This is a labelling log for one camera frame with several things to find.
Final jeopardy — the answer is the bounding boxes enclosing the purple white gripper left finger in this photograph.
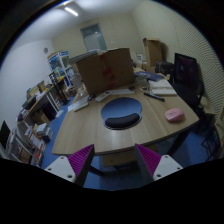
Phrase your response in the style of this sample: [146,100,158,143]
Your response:
[46,144,95,186]

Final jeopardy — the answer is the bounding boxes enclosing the blue folder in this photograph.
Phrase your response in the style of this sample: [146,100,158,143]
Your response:
[135,71,164,82]

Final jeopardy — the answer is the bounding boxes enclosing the black monitor at left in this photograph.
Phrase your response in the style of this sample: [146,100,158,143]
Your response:
[0,122,10,148]

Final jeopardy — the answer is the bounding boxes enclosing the black office chair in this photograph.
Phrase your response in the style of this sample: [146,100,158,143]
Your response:
[169,52,218,161]

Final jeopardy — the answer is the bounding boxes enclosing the ceiling light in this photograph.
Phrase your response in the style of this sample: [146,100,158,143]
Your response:
[64,7,79,17]

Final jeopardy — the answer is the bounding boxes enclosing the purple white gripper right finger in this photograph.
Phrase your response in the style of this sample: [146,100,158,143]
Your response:
[134,144,182,185]

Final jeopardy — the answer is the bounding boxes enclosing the blue mouse pad wrist rest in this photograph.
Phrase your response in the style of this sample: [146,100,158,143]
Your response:
[101,97,142,130]

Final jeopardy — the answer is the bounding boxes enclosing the tall cardboard box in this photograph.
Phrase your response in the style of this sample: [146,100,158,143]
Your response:
[143,38,163,67]

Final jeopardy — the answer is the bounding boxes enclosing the door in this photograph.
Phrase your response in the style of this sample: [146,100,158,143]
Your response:
[81,24,107,51]

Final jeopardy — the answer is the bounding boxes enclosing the pink computer mouse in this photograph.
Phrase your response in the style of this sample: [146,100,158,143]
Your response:
[165,108,185,122]

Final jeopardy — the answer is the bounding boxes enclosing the large cardboard box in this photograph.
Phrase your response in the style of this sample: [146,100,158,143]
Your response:
[77,48,135,95]

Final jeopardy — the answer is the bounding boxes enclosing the open white notebook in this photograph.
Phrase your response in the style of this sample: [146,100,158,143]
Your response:
[149,79,176,96]

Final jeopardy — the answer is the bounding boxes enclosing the white keyboard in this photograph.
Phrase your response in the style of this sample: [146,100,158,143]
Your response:
[68,96,88,112]

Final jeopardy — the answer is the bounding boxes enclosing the black pen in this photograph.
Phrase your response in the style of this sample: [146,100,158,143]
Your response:
[143,92,165,102]

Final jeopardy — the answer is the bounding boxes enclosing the blue white display cabinet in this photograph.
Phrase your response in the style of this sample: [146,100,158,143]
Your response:
[48,51,74,87]

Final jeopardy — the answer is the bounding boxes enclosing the white remote control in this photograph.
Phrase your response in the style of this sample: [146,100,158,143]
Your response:
[95,91,111,103]

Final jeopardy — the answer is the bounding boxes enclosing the white shelf with books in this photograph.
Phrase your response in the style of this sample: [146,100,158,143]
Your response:
[6,89,61,167]

